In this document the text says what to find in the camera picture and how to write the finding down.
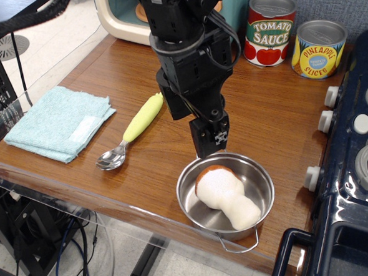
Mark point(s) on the white plush mushroom toy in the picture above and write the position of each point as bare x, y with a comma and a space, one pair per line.
220, 188

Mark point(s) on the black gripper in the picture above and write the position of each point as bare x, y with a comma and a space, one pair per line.
192, 74

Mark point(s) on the tomato sauce can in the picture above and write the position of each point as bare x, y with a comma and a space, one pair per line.
268, 31

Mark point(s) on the white stove knob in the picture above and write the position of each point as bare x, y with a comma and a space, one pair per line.
311, 178
331, 96
325, 121

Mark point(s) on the green handled metal spoon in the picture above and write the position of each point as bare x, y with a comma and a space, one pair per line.
147, 113

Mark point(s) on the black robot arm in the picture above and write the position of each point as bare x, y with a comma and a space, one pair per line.
178, 20

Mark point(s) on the black table leg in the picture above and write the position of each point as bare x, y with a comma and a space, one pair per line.
147, 259

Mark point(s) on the black desk frame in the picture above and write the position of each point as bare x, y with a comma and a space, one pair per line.
0, 93

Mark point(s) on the dark blue toy stove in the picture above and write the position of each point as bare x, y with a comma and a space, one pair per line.
337, 245

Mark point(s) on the stainless steel pot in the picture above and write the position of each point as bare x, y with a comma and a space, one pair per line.
259, 188

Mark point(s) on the pineapple slices can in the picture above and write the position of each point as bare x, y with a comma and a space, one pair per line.
318, 48

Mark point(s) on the light blue towel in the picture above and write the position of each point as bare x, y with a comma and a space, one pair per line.
60, 124

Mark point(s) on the toy microwave oven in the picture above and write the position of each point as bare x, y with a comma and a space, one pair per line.
119, 18

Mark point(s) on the clear acrylic table guard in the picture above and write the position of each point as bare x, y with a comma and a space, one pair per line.
142, 192

